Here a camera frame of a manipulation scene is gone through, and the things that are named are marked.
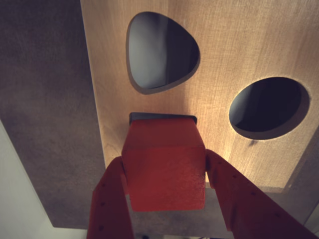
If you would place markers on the wooden shape sorter box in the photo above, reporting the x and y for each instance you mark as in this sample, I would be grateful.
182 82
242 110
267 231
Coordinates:
224 49

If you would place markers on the red wooden cube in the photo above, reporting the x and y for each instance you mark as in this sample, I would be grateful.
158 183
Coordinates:
164 174

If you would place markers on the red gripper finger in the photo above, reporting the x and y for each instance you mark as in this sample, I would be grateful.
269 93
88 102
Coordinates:
109 211
249 211

